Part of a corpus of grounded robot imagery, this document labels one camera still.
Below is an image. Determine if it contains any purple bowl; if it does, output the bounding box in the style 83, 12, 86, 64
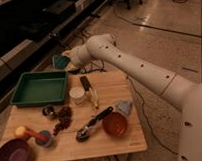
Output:
0, 138, 30, 161

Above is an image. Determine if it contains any small grey cup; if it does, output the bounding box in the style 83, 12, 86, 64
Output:
36, 130, 54, 148

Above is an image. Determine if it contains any white round jar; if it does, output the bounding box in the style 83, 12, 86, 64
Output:
69, 87, 85, 105

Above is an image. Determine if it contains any teal sponge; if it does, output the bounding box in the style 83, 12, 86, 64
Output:
52, 54, 70, 69

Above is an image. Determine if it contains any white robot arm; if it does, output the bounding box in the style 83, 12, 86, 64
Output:
63, 34, 202, 161

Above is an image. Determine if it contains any black ice cream scoop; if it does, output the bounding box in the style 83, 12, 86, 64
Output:
75, 107, 114, 142

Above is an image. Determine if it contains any green plastic tray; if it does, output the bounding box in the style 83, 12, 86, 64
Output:
10, 71, 68, 107

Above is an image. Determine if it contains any small dark metal cup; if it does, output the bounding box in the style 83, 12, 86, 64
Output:
42, 106, 57, 119

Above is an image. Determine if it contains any grey crumpled cloth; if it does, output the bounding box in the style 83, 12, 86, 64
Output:
115, 100, 132, 116

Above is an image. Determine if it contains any wooden board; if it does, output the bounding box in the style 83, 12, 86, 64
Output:
0, 71, 147, 161

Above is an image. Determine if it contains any yellow handled brush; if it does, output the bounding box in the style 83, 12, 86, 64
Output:
79, 76, 99, 108

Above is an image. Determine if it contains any dark shelf unit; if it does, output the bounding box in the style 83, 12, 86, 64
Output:
0, 0, 108, 108

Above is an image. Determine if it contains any orange bowl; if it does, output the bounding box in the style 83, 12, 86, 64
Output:
102, 111, 128, 138

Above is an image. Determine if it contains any brown grape bunch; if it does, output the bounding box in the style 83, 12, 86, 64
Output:
53, 106, 73, 136

